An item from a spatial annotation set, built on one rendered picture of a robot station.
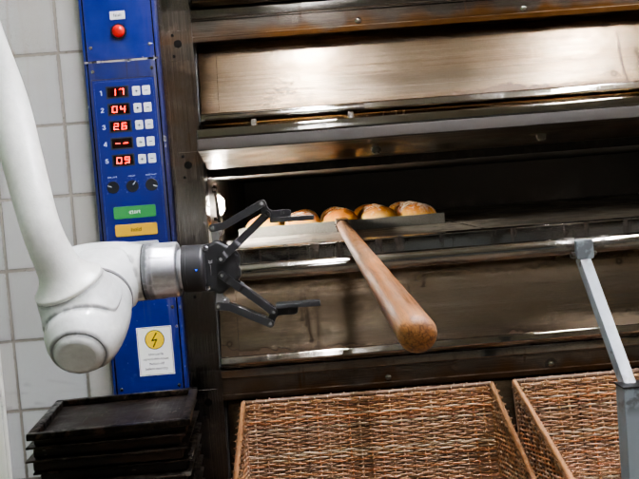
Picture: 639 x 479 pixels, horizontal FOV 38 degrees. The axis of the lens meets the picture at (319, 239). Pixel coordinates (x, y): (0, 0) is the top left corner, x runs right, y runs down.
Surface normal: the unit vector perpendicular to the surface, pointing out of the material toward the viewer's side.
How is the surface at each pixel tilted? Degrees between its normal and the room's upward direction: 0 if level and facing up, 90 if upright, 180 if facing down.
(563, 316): 70
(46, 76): 90
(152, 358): 90
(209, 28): 90
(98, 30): 90
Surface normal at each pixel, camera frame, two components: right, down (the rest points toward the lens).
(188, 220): 0.03, 0.05
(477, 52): 0.00, -0.29
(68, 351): 0.09, 0.56
